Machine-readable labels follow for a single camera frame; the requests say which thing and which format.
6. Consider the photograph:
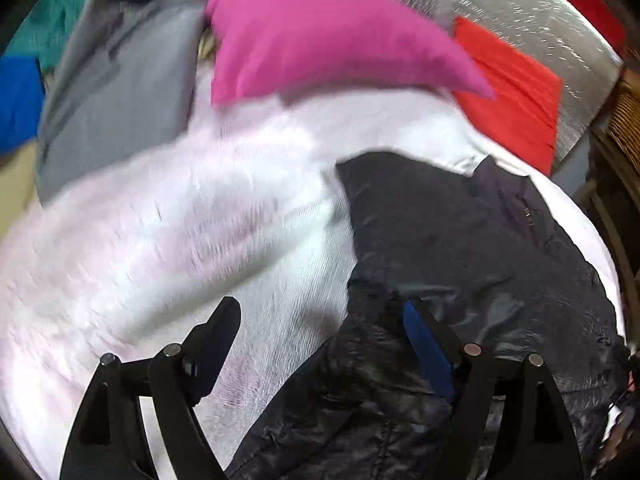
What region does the wicker basket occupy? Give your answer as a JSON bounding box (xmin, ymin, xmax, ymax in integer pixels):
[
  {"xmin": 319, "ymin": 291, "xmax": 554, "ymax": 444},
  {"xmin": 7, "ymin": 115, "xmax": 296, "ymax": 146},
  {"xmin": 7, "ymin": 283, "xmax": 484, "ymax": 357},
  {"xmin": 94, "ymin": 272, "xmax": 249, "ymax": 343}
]
[{"xmin": 590, "ymin": 67, "xmax": 639, "ymax": 196}]

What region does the magenta pillow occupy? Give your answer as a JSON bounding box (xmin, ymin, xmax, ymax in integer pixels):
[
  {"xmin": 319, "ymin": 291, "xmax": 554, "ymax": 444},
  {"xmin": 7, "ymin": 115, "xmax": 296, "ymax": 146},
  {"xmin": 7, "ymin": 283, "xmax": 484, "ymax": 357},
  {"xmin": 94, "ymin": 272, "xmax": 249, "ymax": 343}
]
[{"xmin": 205, "ymin": 0, "xmax": 494, "ymax": 106}]

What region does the grey garment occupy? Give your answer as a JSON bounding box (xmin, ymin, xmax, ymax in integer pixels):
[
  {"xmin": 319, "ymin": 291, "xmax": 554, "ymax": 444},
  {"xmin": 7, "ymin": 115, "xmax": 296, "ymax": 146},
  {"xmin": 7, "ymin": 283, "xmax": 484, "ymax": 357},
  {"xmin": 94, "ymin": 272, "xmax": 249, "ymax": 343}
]
[{"xmin": 36, "ymin": 0, "xmax": 206, "ymax": 202}]

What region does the teal garment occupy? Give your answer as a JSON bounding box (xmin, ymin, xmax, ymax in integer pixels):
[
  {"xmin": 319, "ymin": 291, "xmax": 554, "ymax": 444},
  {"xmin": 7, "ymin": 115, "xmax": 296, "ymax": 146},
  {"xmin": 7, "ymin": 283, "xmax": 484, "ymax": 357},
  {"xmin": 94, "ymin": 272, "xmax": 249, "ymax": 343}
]
[{"xmin": 6, "ymin": 0, "xmax": 86, "ymax": 70}]

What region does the silver foil insulation sheet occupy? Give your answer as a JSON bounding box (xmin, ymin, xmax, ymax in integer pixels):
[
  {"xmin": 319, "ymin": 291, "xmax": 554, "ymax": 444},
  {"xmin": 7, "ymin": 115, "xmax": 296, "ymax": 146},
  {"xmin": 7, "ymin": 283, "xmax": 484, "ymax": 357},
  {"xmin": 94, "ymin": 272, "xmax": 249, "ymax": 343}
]
[{"xmin": 402, "ymin": 0, "xmax": 623, "ymax": 162}]

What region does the light pink bed blanket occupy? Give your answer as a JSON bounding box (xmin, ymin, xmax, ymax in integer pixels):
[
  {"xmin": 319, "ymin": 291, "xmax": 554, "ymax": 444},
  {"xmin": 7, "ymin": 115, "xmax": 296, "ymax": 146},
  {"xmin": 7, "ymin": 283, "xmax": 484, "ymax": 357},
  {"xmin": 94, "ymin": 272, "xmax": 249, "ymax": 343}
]
[{"xmin": 1, "ymin": 66, "xmax": 620, "ymax": 479}]

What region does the red-orange pillow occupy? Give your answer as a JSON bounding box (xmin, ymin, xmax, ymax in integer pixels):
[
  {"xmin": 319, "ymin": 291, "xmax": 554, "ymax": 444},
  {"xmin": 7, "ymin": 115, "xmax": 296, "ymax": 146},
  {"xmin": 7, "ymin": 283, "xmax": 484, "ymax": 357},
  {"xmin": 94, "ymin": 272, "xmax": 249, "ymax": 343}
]
[{"xmin": 454, "ymin": 16, "xmax": 563, "ymax": 176}]

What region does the beige sofa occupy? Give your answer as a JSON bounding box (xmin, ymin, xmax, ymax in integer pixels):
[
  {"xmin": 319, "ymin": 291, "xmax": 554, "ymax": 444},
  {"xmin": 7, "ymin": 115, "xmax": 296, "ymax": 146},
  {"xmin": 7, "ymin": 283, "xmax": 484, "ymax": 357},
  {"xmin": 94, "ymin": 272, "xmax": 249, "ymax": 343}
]
[{"xmin": 0, "ymin": 141, "xmax": 38, "ymax": 238}]

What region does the blue garment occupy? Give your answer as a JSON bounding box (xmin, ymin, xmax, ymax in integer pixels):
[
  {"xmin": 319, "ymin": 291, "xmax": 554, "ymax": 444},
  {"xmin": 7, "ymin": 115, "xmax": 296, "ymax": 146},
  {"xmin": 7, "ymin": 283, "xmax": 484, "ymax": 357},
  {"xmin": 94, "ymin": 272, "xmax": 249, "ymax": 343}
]
[{"xmin": 0, "ymin": 55, "xmax": 44, "ymax": 156}]

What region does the black puffer jacket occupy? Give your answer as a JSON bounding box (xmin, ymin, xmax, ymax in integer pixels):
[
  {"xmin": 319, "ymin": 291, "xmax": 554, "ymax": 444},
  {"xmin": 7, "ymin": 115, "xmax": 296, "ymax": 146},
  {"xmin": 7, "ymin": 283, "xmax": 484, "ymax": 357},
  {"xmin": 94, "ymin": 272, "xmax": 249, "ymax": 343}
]
[{"xmin": 226, "ymin": 152, "xmax": 627, "ymax": 479}]

